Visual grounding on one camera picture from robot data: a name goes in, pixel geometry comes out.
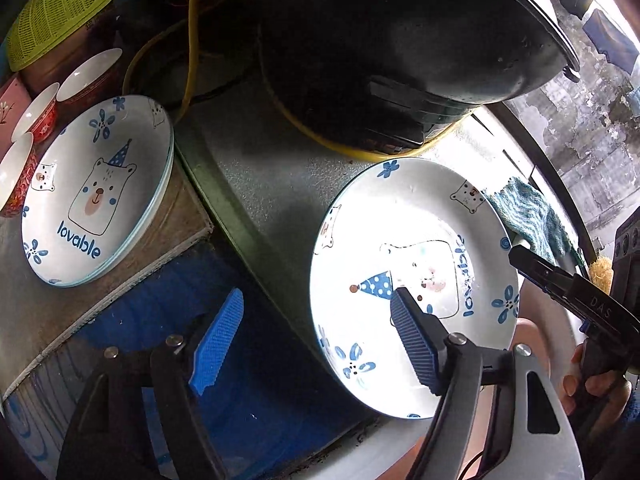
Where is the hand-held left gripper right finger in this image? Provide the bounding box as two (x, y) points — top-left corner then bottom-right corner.
(389, 287), (586, 480)

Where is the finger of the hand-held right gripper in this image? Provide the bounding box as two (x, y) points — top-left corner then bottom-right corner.
(509, 244), (617, 333)

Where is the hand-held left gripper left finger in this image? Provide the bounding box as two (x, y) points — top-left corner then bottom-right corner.
(56, 287), (246, 480)

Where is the red bowl white inside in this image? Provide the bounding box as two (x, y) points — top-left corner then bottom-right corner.
(0, 132), (40, 218)
(56, 48), (124, 106)
(11, 82), (61, 145)

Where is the person's right hand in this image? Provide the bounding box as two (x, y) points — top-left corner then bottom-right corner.
(560, 340), (633, 416)

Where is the yellowish scrubber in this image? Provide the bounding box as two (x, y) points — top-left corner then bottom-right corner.
(589, 255), (615, 295)

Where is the teal dishcloth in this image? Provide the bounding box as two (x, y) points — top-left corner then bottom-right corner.
(482, 176), (583, 261)

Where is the blue barrel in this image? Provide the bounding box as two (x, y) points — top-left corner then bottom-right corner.
(2, 245), (386, 480)

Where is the black gas stove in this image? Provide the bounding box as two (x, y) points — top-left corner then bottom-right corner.
(257, 35), (481, 153)

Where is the hanging blue cloth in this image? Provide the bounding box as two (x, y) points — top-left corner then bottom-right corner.
(582, 7), (638, 73)

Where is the black wok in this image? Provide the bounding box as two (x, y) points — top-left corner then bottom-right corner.
(250, 0), (583, 133)

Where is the pink flower print bowl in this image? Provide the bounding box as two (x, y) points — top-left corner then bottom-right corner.
(0, 74), (35, 143)

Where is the brown clay pot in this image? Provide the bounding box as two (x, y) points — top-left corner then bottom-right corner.
(22, 10), (123, 93)

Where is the yellow-green plastic basket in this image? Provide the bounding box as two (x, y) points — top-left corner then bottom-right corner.
(6, 0), (122, 72)

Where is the yellow hose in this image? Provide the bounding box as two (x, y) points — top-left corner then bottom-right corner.
(122, 0), (466, 163)

